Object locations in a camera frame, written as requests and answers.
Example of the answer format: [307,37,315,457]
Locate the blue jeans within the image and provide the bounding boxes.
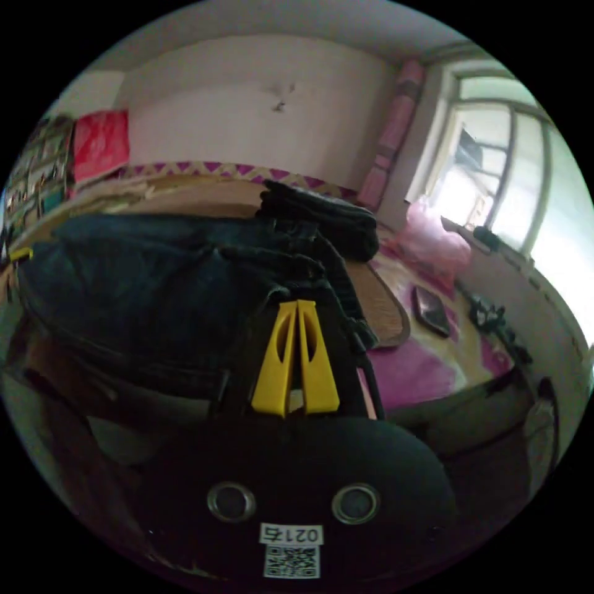
[17,215,382,407]

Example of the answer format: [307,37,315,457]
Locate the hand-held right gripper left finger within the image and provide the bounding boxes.
[252,300,298,417]

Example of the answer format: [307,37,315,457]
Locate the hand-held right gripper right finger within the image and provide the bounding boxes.
[298,300,340,415]

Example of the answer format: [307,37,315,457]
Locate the pink plastic bag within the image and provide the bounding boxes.
[384,194,472,290]

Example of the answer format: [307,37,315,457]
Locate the red plastic bag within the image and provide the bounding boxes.
[73,110,131,185]

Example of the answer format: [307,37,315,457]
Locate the shelf with small items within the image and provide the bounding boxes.
[1,116,76,242]

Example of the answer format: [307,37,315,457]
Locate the pink curtain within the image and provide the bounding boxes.
[357,60,426,210]

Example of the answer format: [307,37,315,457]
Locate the black phone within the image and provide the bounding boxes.
[412,285,452,338]

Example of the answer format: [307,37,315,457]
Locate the black tangled cable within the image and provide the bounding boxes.
[467,296,533,364]

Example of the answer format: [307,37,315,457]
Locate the window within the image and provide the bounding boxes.
[407,67,579,263]

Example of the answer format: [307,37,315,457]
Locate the bed with woven mat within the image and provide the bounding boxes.
[7,160,560,421]

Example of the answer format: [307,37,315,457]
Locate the pile of clothes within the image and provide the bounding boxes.
[256,179,380,262]

